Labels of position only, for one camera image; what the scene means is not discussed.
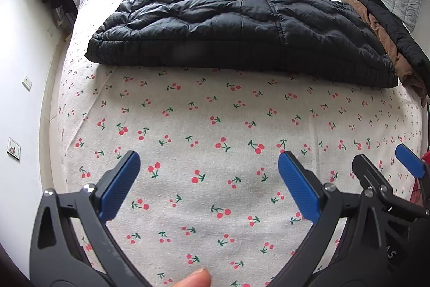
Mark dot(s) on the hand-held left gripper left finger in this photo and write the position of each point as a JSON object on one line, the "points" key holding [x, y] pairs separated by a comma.
{"points": [[119, 186]]}

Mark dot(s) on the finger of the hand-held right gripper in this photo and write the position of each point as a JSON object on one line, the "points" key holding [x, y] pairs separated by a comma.
{"points": [[410, 159], [369, 171]]}

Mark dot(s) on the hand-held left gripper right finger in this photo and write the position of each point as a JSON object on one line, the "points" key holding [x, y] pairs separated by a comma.
{"points": [[299, 186]]}

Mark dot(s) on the black quilted puffer jacket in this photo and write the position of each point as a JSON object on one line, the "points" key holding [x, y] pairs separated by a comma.
{"points": [[235, 24]]}

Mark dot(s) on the person's left hand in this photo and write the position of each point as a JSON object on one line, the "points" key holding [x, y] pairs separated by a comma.
{"points": [[195, 279]]}

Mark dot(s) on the person's red printed clothing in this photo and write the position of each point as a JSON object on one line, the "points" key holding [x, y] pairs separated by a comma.
{"points": [[421, 182]]}

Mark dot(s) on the bed with cherry print sheet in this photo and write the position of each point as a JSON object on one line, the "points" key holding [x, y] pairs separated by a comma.
{"points": [[208, 125]]}

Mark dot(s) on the brown garment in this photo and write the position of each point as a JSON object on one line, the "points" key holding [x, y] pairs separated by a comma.
{"points": [[386, 45]]}

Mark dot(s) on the black coat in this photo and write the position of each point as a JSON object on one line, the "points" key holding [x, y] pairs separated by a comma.
{"points": [[386, 18]]}

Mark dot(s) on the wall switch with pink sticker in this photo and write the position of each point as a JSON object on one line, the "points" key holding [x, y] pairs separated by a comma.
{"points": [[14, 148]]}

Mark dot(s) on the white wall socket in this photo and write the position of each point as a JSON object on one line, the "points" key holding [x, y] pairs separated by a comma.
{"points": [[27, 82]]}

